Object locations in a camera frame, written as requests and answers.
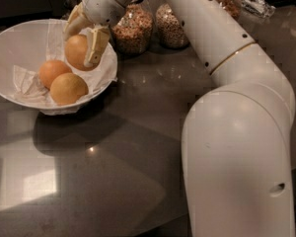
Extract orange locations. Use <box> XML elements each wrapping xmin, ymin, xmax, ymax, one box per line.
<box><xmin>49</xmin><ymin>73</ymin><xmax>89</xmax><ymax>106</ymax></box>
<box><xmin>38</xmin><ymin>59</ymin><xmax>72</xmax><ymax>89</ymax></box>
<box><xmin>64</xmin><ymin>35</ymin><xmax>97</xmax><ymax>71</ymax></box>

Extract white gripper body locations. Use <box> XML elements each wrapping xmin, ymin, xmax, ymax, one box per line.
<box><xmin>82</xmin><ymin>0</ymin><xmax>124</xmax><ymax>26</ymax></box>

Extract white paper liner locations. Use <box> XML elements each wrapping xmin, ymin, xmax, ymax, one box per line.
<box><xmin>12</xmin><ymin>20</ymin><xmax>117</xmax><ymax>116</ymax></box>

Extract white bowl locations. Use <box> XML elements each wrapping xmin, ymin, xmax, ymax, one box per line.
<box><xmin>0</xmin><ymin>19</ymin><xmax>117</xmax><ymax>116</ymax></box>

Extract glass jar pale grains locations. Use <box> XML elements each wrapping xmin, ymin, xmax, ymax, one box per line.
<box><xmin>155</xmin><ymin>3</ymin><xmax>189</xmax><ymax>49</ymax></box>

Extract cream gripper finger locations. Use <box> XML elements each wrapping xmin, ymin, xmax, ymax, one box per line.
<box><xmin>84</xmin><ymin>26</ymin><xmax>111</xmax><ymax>68</ymax></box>
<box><xmin>63</xmin><ymin>3</ymin><xmax>93</xmax><ymax>40</ymax></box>

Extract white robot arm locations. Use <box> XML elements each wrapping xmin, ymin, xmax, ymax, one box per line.
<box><xmin>64</xmin><ymin>0</ymin><xmax>296</xmax><ymax>237</ymax></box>

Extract glass jar mixed cereal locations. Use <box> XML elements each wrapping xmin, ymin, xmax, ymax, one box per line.
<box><xmin>111</xmin><ymin>1</ymin><xmax>153</xmax><ymax>55</ymax></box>

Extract glass jar brown grains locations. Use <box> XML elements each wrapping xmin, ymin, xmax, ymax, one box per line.
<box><xmin>216</xmin><ymin>0</ymin><xmax>241</xmax><ymax>20</ymax></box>

